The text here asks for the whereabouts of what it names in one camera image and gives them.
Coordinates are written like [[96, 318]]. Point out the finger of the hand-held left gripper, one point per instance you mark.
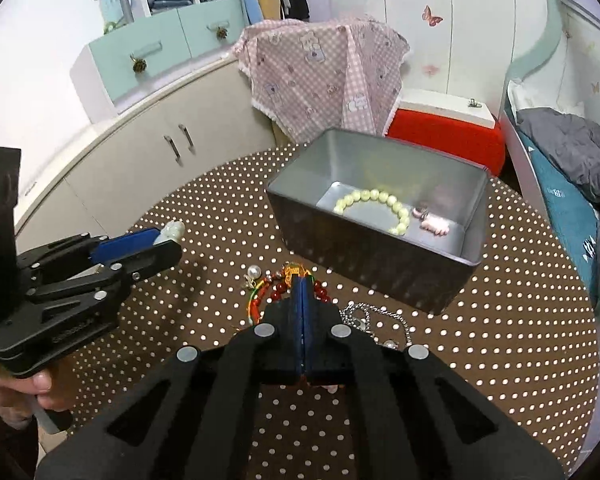
[[125, 247], [152, 260]]

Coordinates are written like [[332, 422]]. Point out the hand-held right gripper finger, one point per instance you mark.
[[299, 320], [310, 320]]

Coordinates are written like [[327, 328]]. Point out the white jade pendant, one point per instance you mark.
[[172, 230]]

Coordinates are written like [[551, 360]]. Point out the grey metal tin box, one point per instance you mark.
[[360, 260]]

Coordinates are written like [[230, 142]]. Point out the person's left hand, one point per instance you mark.
[[42, 385]]

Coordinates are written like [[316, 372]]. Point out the white pearl pin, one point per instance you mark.
[[252, 273]]

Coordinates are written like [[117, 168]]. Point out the beige cabinet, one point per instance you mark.
[[130, 145]]

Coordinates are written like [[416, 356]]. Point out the white shelf unit teal drawers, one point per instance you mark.
[[125, 77]]

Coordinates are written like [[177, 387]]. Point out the small green plant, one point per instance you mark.
[[111, 26]]

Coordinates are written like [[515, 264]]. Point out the red storage box white lid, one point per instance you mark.
[[445, 135]]

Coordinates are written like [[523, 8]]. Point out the pink checked cloth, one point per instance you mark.
[[305, 70]]

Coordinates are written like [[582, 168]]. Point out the folded blue jeans stack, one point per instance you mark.
[[170, 1]]

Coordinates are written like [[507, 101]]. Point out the teal bed sheet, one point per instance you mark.
[[565, 210]]

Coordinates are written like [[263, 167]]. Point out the grey duvet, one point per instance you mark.
[[570, 145]]

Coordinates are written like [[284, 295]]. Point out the white bed frame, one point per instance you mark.
[[511, 155]]

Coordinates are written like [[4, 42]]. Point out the pink butterfly wall sticker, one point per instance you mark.
[[430, 68]]

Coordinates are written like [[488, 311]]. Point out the red butterfly wall sticker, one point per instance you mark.
[[431, 15]]

